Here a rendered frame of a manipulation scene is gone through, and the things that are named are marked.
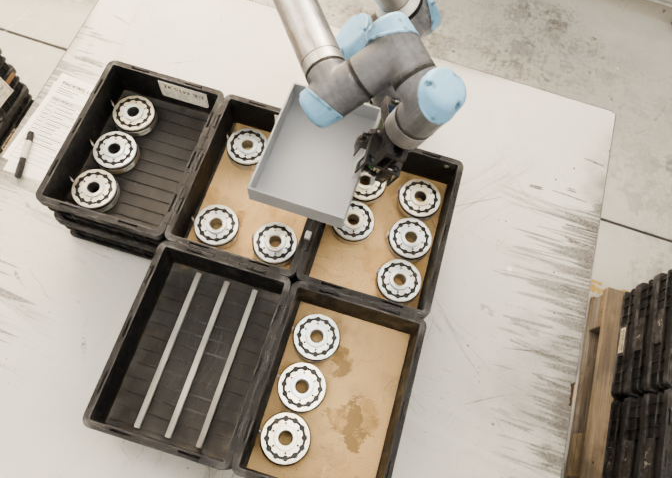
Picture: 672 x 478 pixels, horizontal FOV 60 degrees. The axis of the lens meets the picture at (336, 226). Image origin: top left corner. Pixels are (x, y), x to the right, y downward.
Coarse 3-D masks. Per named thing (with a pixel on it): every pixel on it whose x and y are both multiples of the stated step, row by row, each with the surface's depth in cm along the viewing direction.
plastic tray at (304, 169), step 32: (288, 96) 124; (288, 128) 127; (320, 128) 127; (352, 128) 128; (288, 160) 124; (320, 160) 124; (352, 160) 124; (256, 192) 116; (288, 192) 121; (320, 192) 121; (352, 192) 116
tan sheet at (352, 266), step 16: (400, 176) 148; (416, 176) 149; (384, 192) 146; (384, 208) 145; (352, 224) 142; (384, 224) 143; (432, 224) 144; (336, 240) 141; (368, 240) 141; (384, 240) 142; (432, 240) 142; (320, 256) 139; (336, 256) 139; (352, 256) 139; (368, 256) 140; (384, 256) 140; (320, 272) 137; (336, 272) 138; (352, 272) 138; (368, 272) 138; (352, 288) 136; (368, 288) 137; (416, 304) 136
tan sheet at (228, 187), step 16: (240, 128) 150; (256, 128) 151; (224, 160) 147; (224, 176) 145; (240, 176) 145; (208, 192) 143; (224, 192) 143; (240, 192) 144; (240, 208) 142; (256, 208) 142; (272, 208) 143; (240, 224) 140; (256, 224) 141; (288, 224) 141; (304, 224) 142; (192, 240) 138; (240, 240) 139
